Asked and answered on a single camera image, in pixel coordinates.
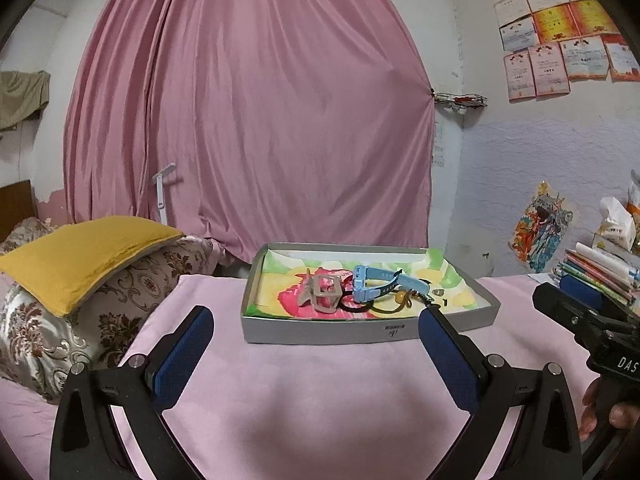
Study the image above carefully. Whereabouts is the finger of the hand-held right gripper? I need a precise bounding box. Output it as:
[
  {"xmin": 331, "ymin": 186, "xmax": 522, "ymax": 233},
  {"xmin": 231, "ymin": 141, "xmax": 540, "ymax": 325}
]
[{"xmin": 531, "ymin": 282, "xmax": 584, "ymax": 334}]

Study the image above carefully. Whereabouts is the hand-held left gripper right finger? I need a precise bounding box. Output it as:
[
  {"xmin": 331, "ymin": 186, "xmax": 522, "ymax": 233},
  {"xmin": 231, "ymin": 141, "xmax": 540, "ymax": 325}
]
[{"xmin": 417, "ymin": 306, "xmax": 583, "ymax": 480}]

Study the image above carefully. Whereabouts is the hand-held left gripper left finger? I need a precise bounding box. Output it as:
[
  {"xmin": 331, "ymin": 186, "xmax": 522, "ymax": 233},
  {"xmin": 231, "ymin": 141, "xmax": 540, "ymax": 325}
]
[{"xmin": 50, "ymin": 306, "xmax": 216, "ymax": 480}]

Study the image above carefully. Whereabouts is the black hair tie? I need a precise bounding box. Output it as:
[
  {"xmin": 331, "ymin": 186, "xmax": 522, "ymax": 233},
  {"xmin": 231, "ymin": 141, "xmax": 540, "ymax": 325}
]
[{"xmin": 332, "ymin": 287, "xmax": 401, "ymax": 317}]

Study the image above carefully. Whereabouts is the blue wrist watch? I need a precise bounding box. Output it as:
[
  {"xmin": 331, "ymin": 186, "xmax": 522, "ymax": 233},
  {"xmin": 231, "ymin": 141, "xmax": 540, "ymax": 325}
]
[{"xmin": 351, "ymin": 264, "xmax": 431, "ymax": 305}]

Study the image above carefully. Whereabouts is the grey cardboard box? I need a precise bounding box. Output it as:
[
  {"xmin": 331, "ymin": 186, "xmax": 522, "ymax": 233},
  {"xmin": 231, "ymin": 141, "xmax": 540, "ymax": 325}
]
[{"xmin": 240, "ymin": 242, "xmax": 502, "ymax": 346}]

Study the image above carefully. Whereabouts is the person's right hand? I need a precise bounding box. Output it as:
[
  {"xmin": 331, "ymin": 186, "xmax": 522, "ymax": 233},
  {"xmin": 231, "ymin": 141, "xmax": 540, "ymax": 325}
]
[{"xmin": 580, "ymin": 375, "xmax": 640, "ymax": 438}]

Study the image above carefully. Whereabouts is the blue case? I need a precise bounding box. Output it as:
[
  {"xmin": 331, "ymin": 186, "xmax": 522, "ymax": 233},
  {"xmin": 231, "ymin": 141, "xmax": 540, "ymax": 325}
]
[{"xmin": 559, "ymin": 275, "xmax": 605, "ymax": 311}]

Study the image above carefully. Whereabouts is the stack of books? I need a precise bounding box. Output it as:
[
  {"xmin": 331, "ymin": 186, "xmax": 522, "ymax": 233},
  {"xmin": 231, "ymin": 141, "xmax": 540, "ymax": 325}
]
[{"xmin": 552, "ymin": 242, "xmax": 640, "ymax": 306}]

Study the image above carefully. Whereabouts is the floral patterned quilt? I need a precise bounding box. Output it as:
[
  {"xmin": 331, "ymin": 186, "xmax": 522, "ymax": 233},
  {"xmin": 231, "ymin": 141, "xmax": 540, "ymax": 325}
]
[{"xmin": 0, "ymin": 217, "xmax": 216, "ymax": 403}]

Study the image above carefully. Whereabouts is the tissue box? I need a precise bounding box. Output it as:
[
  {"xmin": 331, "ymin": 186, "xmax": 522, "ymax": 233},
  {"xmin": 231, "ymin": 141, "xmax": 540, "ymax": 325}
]
[{"xmin": 592, "ymin": 196, "xmax": 638, "ymax": 253}]

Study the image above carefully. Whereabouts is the pink bed sheet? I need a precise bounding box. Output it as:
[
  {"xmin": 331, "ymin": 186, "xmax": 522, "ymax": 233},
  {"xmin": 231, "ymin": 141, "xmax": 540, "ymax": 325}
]
[{"xmin": 0, "ymin": 272, "xmax": 608, "ymax": 480}]

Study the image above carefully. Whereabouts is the beige hair claw clip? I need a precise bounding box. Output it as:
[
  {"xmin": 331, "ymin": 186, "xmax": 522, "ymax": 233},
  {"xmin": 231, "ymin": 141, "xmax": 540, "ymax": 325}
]
[{"xmin": 295, "ymin": 269, "xmax": 351, "ymax": 316}]

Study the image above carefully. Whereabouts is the yellow pillow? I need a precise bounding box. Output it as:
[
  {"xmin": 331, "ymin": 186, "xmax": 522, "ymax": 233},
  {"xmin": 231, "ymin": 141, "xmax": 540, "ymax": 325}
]
[{"xmin": 0, "ymin": 216, "xmax": 185, "ymax": 318}]

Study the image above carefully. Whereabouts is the wooden headboard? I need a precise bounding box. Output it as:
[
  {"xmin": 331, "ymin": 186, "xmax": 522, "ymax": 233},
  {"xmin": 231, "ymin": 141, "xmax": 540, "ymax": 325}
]
[{"xmin": 0, "ymin": 181, "xmax": 36, "ymax": 243}]

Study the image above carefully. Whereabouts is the pink curtain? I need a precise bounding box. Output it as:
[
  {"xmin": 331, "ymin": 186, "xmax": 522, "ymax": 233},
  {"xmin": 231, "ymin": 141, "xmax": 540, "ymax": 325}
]
[{"xmin": 62, "ymin": 0, "xmax": 436, "ymax": 281}]

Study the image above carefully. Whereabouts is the olive hanging cloth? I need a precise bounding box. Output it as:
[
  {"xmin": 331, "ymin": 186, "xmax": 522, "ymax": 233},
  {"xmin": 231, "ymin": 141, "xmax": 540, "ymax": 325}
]
[{"xmin": 0, "ymin": 70, "xmax": 51, "ymax": 131}]

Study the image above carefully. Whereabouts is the colourful paper wall poster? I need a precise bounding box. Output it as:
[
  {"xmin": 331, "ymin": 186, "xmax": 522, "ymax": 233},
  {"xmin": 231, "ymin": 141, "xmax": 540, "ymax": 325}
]
[{"xmin": 509, "ymin": 182, "xmax": 576, "ymax": 273}]

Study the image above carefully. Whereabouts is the brown hair tie amber bead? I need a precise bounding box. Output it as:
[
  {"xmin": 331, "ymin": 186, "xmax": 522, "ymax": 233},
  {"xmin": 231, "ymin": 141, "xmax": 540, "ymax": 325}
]
[{"xmin": 370, "ymin": 287, "xmax": 416, "ymax": 318}]

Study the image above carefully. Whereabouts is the white window handle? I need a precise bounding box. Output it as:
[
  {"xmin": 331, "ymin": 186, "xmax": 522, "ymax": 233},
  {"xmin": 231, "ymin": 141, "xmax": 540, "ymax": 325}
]
[{"xmin": 151, "ymin": 162, "xmax": 177, "ymax": 223}]

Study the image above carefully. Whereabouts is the wire wall basket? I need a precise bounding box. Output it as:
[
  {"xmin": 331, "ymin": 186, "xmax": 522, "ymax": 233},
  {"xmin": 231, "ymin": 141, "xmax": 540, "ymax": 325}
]
[{"xmin": 432, "ymin": 91, "xmax": 488, "ymax": 111}]

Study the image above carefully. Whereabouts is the group of wall certificates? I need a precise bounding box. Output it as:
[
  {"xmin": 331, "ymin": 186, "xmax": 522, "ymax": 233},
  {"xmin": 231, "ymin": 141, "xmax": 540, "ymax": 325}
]
[{"xmin": 494, "ymin": 0, "xmax": 640, "ymax": 104}]

